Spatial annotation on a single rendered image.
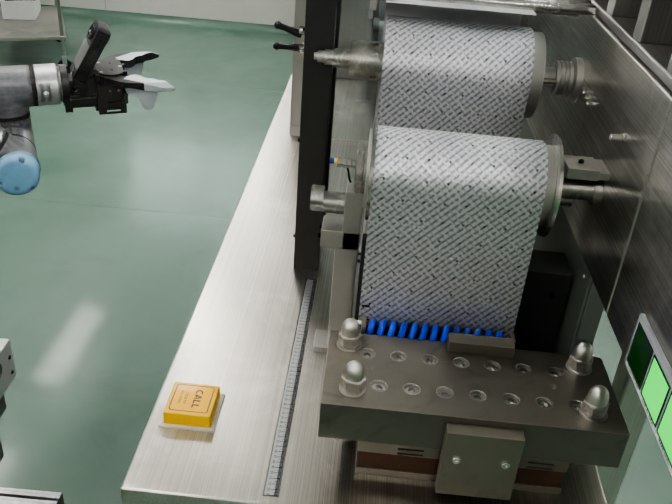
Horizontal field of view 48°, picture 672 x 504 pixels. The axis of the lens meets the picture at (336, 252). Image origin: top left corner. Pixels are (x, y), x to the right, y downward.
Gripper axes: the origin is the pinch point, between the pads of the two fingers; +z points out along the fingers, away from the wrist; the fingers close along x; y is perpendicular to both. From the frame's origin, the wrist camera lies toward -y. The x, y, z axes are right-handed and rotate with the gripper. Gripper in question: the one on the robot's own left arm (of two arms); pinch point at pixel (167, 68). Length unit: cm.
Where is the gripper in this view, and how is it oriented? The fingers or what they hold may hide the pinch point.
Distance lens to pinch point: 154.9
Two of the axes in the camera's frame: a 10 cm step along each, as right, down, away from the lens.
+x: 3.8, 6.0, -7.0
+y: -1.2, 7.9, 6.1
